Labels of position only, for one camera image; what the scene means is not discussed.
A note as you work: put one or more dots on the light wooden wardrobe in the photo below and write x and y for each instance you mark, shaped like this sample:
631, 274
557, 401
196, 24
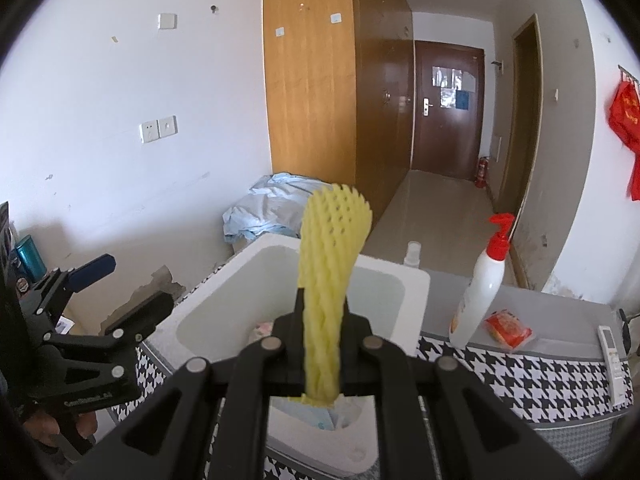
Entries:
339, 83

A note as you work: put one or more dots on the white styrofoam box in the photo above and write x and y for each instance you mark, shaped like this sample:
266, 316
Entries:
259, 285

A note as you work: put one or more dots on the white wall switch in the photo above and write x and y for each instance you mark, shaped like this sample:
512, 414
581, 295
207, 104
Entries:
167, 21

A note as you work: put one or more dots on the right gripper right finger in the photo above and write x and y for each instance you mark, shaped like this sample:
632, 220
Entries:
437, 419

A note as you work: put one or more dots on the white remote control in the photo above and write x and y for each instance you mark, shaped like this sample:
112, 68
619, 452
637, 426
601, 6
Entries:
614, 369

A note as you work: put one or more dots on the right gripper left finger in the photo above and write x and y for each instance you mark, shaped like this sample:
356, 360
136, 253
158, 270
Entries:
207, 420

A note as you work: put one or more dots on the dark brown entrance door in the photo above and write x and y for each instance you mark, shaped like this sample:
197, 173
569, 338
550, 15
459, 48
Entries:
450, 90

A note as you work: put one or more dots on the person's left hand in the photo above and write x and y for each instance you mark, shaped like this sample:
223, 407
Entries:
43, 429

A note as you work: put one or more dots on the red fire extinguisher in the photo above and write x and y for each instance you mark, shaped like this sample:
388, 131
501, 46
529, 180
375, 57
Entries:
481, 172

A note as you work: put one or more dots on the red snack packet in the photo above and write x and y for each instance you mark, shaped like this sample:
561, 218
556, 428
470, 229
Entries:
508, 330

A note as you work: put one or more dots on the clear blue spray bottle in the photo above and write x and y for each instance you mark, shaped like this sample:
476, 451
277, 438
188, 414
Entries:
413, 254

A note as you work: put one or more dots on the green tissue pack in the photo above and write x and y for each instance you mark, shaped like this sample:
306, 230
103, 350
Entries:
261, 330

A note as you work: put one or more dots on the yellow foam fruit net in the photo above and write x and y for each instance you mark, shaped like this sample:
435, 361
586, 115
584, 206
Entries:
336, 223

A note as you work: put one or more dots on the teal can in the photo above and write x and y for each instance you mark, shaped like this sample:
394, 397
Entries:
27, 263

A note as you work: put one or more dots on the light blue plastic bag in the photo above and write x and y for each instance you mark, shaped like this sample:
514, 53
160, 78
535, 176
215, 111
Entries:
274, 204

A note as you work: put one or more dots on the white red pump bottle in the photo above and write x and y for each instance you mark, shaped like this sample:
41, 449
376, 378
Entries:
487, 277

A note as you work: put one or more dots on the houndstooth table cloth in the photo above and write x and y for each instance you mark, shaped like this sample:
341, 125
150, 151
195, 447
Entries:
565, 401

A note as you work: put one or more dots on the blue face mask stack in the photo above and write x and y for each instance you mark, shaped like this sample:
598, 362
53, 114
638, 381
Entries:
341, 414

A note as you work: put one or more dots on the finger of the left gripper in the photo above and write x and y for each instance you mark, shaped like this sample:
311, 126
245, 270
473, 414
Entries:
52, 293
128, 331

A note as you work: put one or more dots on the white wall socket pair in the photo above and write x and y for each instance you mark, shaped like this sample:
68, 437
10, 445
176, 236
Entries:
157, 129

